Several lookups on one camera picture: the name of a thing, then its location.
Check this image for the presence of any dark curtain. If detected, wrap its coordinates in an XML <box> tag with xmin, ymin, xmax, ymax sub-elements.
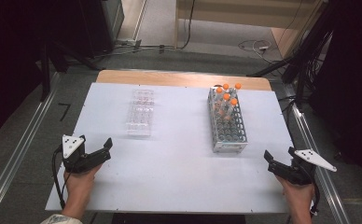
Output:
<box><xmin>0</xmin><ymin>0</ymin><xmax>80</xmax><ymax>147</ymax></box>
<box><xmin>308</xmin><ymin>0</ymin><xmax>362</xmax><ymax>190</ymax></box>

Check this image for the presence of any person's right hand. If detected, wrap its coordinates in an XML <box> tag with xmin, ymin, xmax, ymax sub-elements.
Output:
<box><xmin>274</xmin><ymin>174</ymin><xmax>316</xmax><ymax>204</ymax></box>

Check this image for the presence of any pale wooden furniture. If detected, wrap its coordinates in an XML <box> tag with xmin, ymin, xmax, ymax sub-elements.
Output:
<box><xmin>174</xmin><ymin>0</ymin><xmax>330</xmax><ymax>60</ymax></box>

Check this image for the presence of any black metal stand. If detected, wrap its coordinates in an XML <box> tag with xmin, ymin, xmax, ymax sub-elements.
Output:
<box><xmin>246</xmin><ymin>0</ymin><xmax>337</xmax><ymax>110</ymax></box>
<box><xmin>38</xmin><ymin>40</ymin><xmax>103</xmax><ymax>103</ymax></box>

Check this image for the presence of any right hand-held gripper cable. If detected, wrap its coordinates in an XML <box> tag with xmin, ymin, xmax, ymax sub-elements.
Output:
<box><xmin>306</xmin><ymin>172</ymin><xmax>322</xmax><ymax>217</ymax></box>

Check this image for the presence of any left hand-held gripper cable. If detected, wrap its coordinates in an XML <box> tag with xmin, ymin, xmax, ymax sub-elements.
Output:
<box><xmin>51</xmin><ymin>145</ymin><xmax>67</xmax><ymax>210</ymax></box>

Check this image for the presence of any white board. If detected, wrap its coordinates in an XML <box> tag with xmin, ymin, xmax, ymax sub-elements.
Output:
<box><xmin>45</xmin><ymin>81</ymin><xmax>317</xmax><ymax>216</ymax></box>

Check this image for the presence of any person's left hand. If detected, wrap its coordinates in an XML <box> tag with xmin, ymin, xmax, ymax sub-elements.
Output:
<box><xmin>63</xmin><ymin>162</ymin><xmax>104</xmax><ymax>202</ymax></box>

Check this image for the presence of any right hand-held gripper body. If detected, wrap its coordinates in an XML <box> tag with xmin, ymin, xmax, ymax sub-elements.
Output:
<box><xmin>267</xmin><ymin>148</ymin><xmax>338</xmax><ymax>187</ymax></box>

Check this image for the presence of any white floor cable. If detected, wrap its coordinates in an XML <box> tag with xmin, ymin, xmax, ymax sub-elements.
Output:
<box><xmin>237</xmin><ymin>38</ymin><xmax>275</xmax><ymax>64</ymax></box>

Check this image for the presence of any clear plastic tube rack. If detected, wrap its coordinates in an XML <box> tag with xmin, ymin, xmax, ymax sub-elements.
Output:
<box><xmin>125</xmin><ymin>89</ymin><xmax>156</xmax><ymax>138</ymax></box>

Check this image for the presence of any black cabinet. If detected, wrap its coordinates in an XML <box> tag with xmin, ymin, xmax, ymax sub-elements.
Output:
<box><xmin>75</xmin><ymin>0</ymin><xmax>125</xmax><ymax>60</ymax></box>

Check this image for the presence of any black hanging cable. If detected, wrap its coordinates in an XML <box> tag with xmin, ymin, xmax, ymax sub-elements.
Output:
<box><xmin>178</xmin><ymin>0</ymin><xmax>197</xmax><ymax>51</ymax></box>

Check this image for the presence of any grey power strip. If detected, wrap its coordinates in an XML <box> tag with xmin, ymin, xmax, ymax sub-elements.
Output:
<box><xmin>116</xmin><ymin>37</ymin><xmax>144</xmax><ymax>49</ymax></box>

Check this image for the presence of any white metal tube rack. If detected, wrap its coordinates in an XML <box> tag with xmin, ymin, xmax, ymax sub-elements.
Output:
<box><xmin>206</xmin><ymin>86</ymin><xmax>249</xmax><ymax>154</ymax></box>

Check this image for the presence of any wooden table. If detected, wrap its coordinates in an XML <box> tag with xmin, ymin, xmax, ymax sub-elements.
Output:
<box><xmin>95</xmin><ymin>69</ymin><xmax>273</xmax><ymax>92</ymax></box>

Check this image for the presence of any hand-held gripper cable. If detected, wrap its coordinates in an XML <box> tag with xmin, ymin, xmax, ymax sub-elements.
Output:
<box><xmin>51</xmin><ymin>145</ymin><xmax>67</xmax><ymax>210</ymax></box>
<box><xmin>306</xmin><ymin>172</ymin><xmax>322</xmax><ymax>217</ymax></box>

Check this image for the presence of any person's left pale sleeve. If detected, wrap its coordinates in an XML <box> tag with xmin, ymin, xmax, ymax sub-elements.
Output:
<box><xmin>40</xmin><ymin>213</ymin><xmax>84</xmax><ymax>224</ymax></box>

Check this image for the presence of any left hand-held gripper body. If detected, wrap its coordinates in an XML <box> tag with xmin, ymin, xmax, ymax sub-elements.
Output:
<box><xmin>62</xmin><ymin>133</ymin><xmax>112</xmax><ymax>175</ymax></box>

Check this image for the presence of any aluminium rail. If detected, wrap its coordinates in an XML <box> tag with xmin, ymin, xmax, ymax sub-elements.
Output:
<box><xmin>0</xmin><ymin>72</ymin><xmax>62</xmax><ymax>224</ymax></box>
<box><xmin>282</xmin><ymin>83</ymin><xmax>352</xmax><ymax>224</ymax></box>

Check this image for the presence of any grey floor cable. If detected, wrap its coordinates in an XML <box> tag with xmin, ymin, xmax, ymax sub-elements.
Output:
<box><xmin>91</xmin><ymin>43</ymin><xmax>178</xmax><ymax>61</ymax></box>

